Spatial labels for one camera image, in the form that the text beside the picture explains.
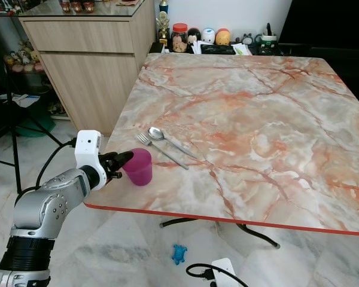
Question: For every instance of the black television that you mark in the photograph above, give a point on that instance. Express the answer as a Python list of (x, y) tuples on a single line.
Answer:
[(323, 21)]

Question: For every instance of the white round figurine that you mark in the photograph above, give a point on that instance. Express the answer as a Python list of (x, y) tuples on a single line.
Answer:
[(208, 34)]

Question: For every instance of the red lidded snack jar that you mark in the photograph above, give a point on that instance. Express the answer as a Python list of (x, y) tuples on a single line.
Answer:
[(179, 37)]

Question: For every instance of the green round base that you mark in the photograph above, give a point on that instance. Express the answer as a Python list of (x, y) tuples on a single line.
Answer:
[(36, 125)]

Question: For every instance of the white mug with green band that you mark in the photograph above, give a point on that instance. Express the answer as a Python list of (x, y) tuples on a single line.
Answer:
[(268, 40)]

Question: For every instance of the steel fork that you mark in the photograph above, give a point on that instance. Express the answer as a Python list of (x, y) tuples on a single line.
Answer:
[(161, 150)]

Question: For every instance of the black round figurine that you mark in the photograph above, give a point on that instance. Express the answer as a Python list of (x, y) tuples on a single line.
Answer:
[(194, 34)]

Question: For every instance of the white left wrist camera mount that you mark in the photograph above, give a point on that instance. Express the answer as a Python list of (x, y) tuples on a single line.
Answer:
[(87, 149)]

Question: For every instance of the black folding table legs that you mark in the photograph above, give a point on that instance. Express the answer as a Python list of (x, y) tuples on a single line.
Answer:
[(257, 233)]

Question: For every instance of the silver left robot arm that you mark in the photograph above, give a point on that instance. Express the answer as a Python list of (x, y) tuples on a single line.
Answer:
[(54, 206)]

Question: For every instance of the small red jar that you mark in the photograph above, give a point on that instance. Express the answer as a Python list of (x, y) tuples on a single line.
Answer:
[(76, 6), (88, 6), (65, 6)]

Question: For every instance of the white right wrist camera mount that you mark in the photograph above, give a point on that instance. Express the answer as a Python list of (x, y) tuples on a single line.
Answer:
[(224, 269)]

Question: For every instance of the black tray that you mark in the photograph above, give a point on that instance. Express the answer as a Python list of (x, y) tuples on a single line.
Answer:
[(216, 49)]

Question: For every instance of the white paper sheet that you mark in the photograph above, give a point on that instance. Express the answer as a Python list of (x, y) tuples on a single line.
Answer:
[(27, 100)]

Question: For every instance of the small blue toy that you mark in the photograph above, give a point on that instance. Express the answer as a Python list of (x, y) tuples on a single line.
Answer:
[(179, 254)]

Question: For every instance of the gold trophy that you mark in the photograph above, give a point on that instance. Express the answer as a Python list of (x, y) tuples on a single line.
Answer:
[(163, 24)]

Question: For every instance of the purple plastic cup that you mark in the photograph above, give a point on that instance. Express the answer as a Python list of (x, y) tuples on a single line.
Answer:
[(139, 167)]

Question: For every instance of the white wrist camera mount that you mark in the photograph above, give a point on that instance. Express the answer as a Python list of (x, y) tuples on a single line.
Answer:
[(224, 269), (87, 149)]

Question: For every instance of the white green paper pack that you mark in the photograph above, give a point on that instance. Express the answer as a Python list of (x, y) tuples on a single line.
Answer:
[(241, 49)]

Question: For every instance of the light wooden cabinet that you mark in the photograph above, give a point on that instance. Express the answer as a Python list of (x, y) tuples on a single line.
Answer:
[(90, 66)]

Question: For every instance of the orange yellow round figurine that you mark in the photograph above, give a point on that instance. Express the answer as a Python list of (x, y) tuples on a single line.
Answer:
[(222, 37)]

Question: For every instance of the black metal stand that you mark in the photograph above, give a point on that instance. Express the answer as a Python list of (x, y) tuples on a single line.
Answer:
[(18, 119)]

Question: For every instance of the steel spoon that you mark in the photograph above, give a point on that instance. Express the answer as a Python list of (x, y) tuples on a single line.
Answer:
[(155, 134)]

